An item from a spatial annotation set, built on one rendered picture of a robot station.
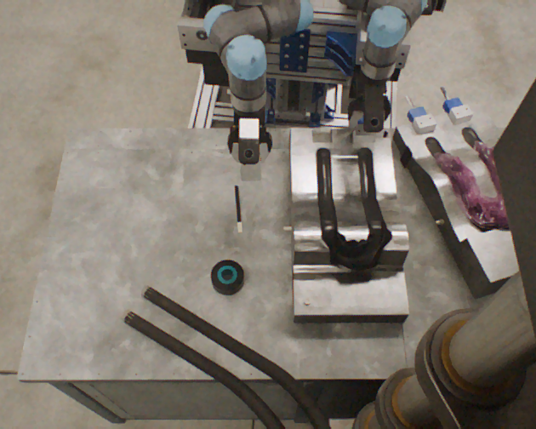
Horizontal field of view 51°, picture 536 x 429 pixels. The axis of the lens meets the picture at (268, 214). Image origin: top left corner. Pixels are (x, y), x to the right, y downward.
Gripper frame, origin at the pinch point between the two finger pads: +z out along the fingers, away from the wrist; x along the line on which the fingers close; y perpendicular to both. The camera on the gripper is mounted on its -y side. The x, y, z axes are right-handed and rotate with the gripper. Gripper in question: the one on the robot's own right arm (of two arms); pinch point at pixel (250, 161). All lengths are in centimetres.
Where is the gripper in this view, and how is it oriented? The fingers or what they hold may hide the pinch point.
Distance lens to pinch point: 137.7
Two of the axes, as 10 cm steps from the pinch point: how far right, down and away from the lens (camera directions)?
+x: -10.0, 0.0, 0.0
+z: 0.0, 4.7, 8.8
